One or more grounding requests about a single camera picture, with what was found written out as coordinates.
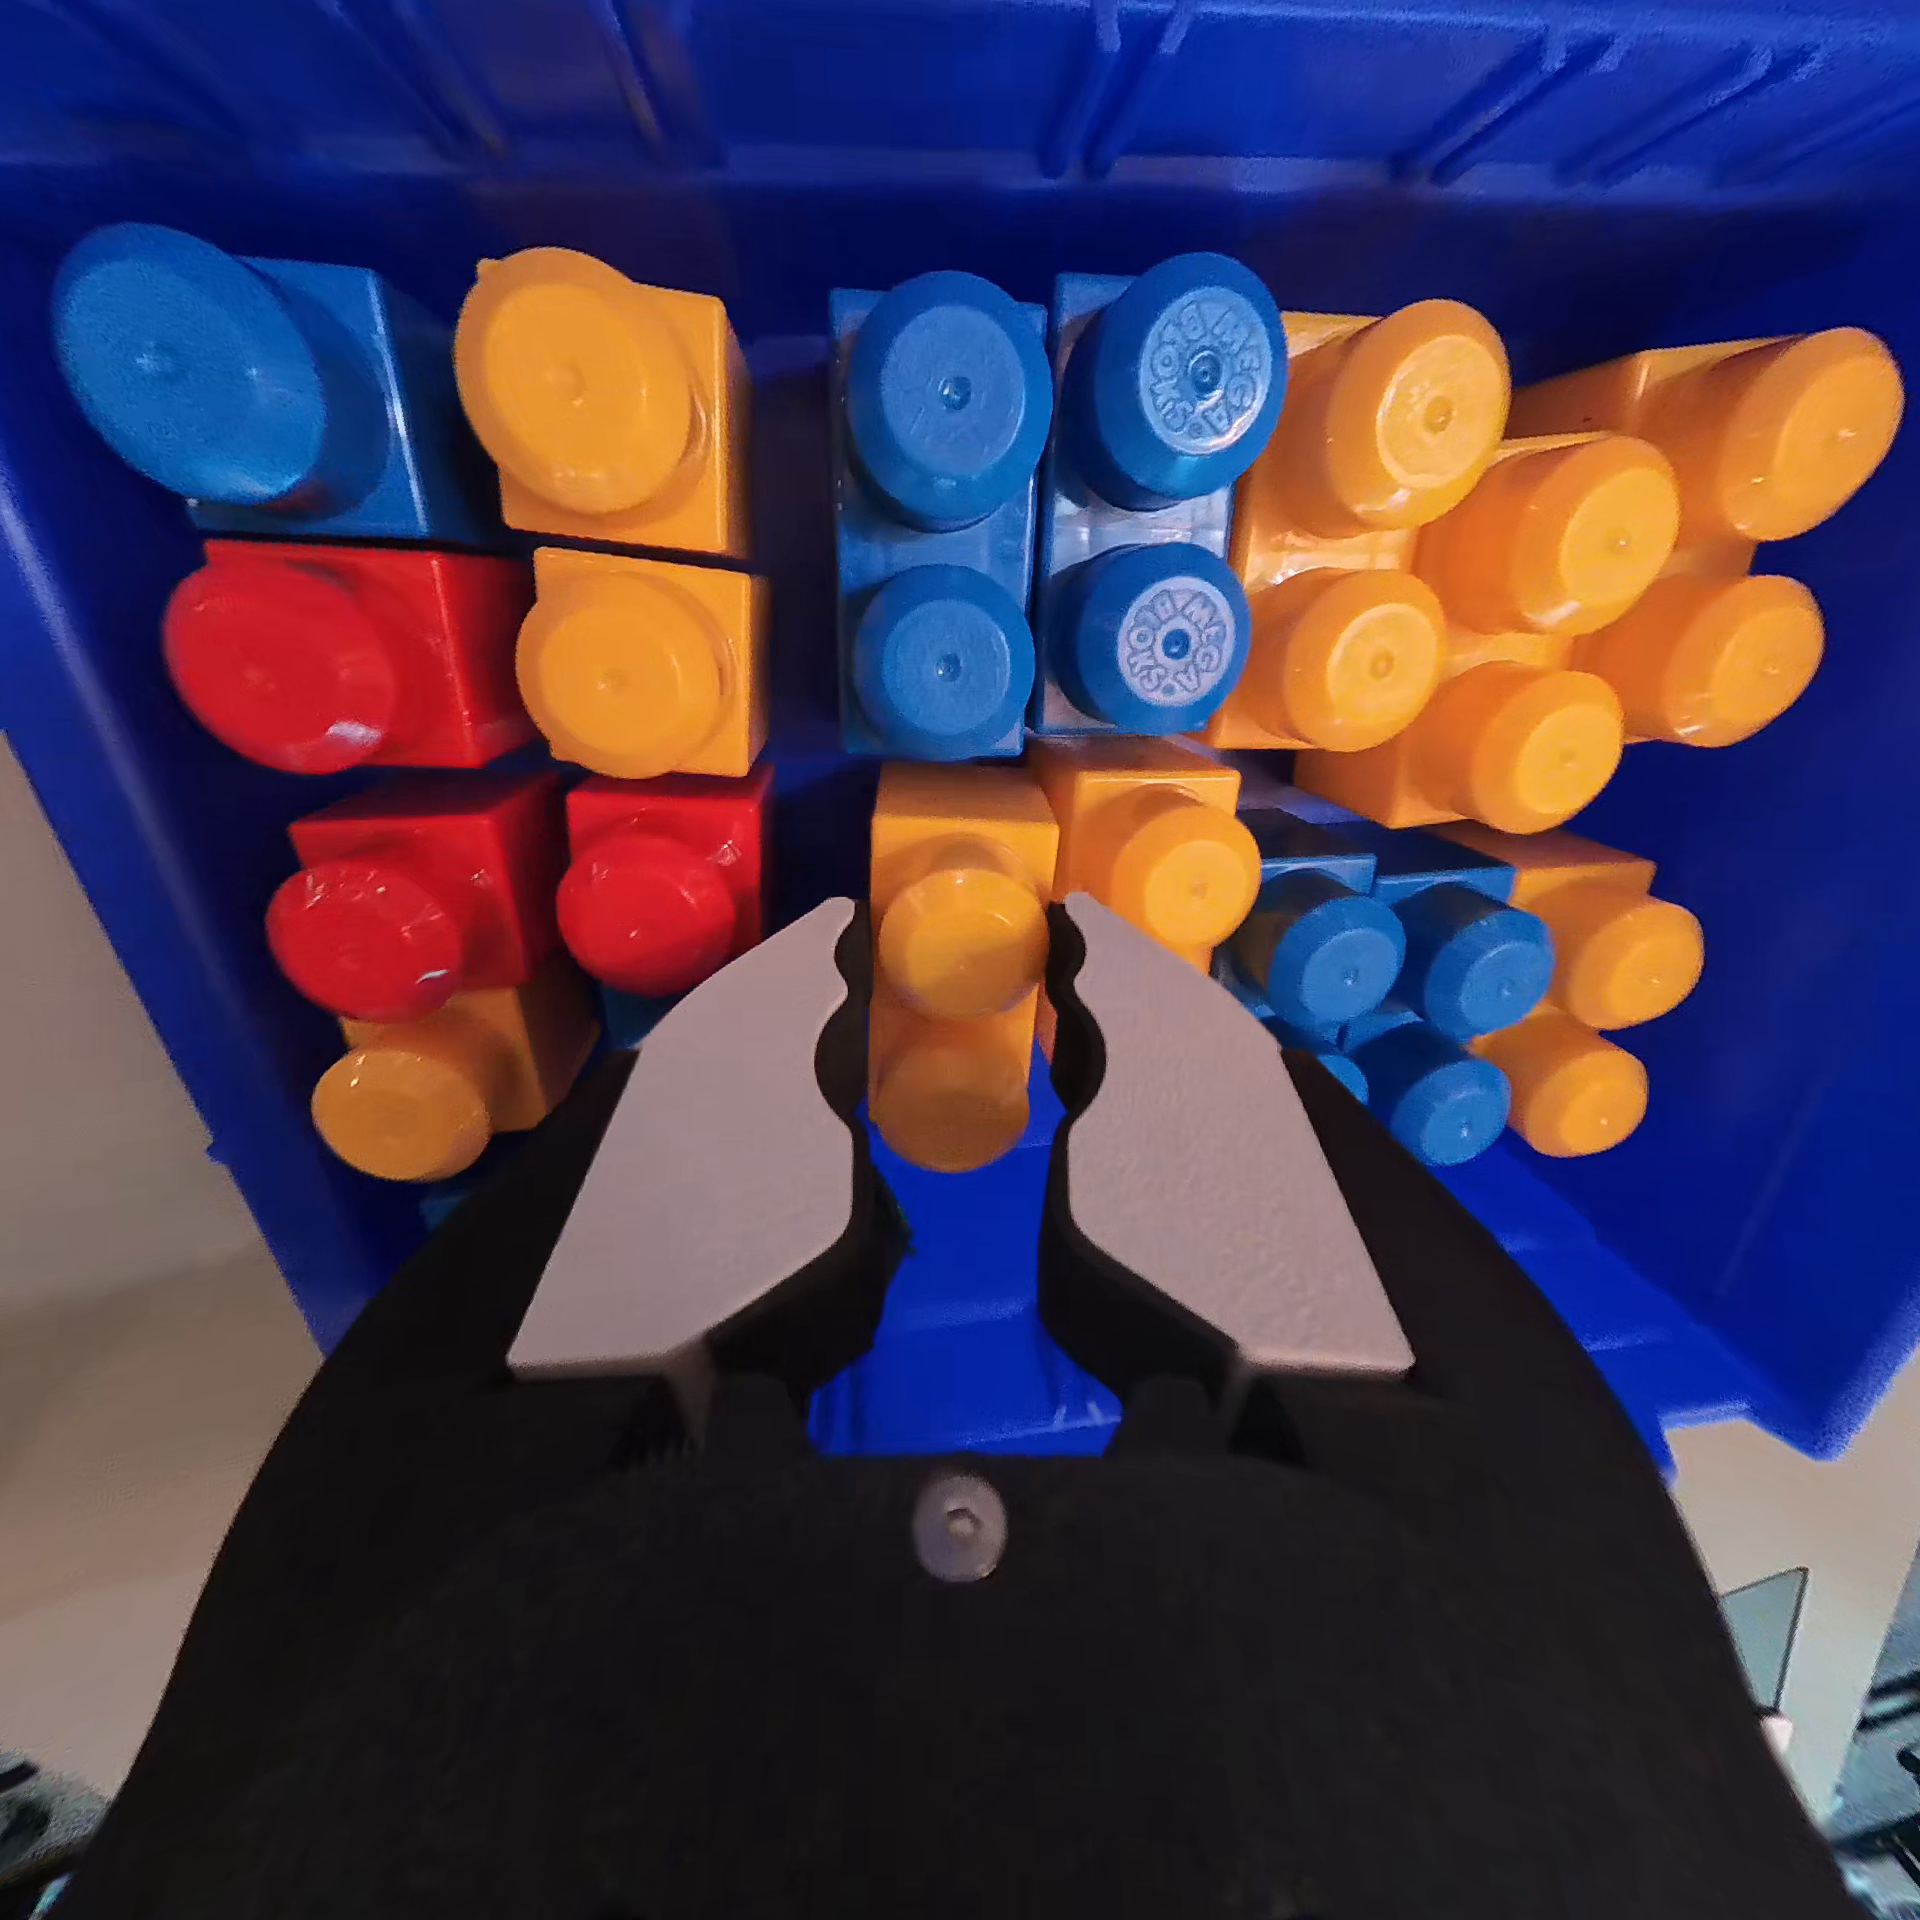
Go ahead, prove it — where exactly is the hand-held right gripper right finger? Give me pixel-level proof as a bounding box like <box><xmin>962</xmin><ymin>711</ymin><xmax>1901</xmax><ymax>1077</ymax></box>
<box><xmin>1037</xmin><ymin>892</ymin><xmax>1417</xmax><ymax>1440</ymax></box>

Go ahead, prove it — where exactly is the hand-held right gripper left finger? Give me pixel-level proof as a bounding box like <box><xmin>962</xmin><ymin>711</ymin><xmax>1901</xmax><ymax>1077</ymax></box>
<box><xmin>507</xmin><ymin>896</ymin><xmax>905</xmax><ymax>1444</ymax></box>

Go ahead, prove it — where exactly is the pile of toy blocks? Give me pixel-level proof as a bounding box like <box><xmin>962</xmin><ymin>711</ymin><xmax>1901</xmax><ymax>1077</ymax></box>
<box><xmin>48</xmin><ymin>222</ymin><xmax>1911</xmax><ymax>1186</ymax></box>

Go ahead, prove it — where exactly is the blue plastic bin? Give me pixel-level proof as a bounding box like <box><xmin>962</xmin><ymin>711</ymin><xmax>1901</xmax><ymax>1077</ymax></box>
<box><xmin>0</xmin><ymin>0</ymin><xmax>1920</xmax><ymax>1479</ymax></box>

